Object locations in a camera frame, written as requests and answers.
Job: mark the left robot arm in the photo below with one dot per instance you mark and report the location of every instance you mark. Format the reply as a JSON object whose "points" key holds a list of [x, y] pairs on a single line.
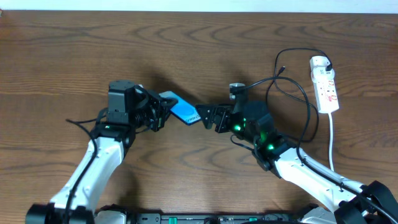
{"points": [[77, 201]]}

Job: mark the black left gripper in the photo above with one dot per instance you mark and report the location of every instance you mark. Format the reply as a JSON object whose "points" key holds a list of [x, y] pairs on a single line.
{"points": [[158, 112]]}

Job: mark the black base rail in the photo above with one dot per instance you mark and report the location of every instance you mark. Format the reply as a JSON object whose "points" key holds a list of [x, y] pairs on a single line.
{"points": [[211, 218]]}

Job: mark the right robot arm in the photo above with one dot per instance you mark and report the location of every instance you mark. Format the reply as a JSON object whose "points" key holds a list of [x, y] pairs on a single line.
{"points": [[349, 201]]}

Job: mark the blue Galaxy smartphone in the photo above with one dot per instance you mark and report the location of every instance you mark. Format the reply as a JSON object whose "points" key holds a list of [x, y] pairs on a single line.
{"points": [[182, 110]]}

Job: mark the white charger adapter plug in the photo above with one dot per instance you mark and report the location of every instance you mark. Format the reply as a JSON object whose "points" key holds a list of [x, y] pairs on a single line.
{"points": [[320, 74]]}

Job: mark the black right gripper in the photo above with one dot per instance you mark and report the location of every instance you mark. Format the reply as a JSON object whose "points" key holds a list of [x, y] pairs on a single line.
{"points": [[216, 117]]}

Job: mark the white power strip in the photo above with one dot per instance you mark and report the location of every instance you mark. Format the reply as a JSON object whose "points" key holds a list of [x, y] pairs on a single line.
{"points": [[325, 93]]}

